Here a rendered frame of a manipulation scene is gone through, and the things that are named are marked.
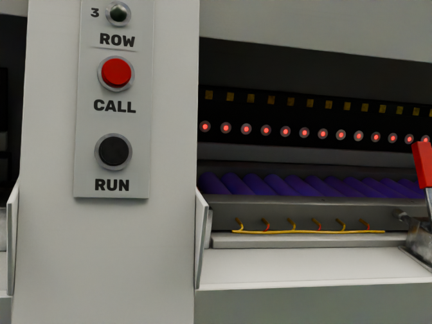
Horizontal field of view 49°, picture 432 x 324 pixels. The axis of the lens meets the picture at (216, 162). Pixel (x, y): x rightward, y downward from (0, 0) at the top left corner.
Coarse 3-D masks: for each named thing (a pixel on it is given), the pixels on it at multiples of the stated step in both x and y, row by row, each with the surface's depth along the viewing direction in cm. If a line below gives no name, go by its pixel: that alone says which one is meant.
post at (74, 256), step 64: (64, 0) 26; (192, 0) 28; (64, 64) 26; (192, 64) 28; (64, 128) 25; (192, 128) 27; (64, 192) 25; (192, 192) 27; (64, 256) 25; (128, 256) 26; (192, 256) 27; (64, 320) 24; (128, 320) 25; (192, 320) 26
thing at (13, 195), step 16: (0, 144) 40; (0, 192) 30; (16, 192) 24; (0, 208) 28; (16, 208) 24; (0, 224) 28; (16, 224) 24; (0, 240) 28; (0, 256) 28; (0, 272) 26; (0, 288) 24; (0, 304) 24; (0, 320) 24
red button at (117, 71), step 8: (104, 64) 26; (112, 64) 26; (120, 64) 26; (128, 64) 26; (104, 72) 25; (112, 72) 26; (120, 72) 26; (128, 72) 26; (104, 80) 26; (112, 80) 26; (120, 80) 26; (128, 80) 26
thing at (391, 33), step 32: (224, 0) 29; (256, 0) 30; (288, 0) 30; (320, 0) 31; (352, 0) 31; (384, 0) 32; (416, 0) 32; (224, 32) 30; (256, 32) 30; (288, 32) 31; (320, 32) 31; (352, 32) 32; (384, 32) 33; (416, 32) 33
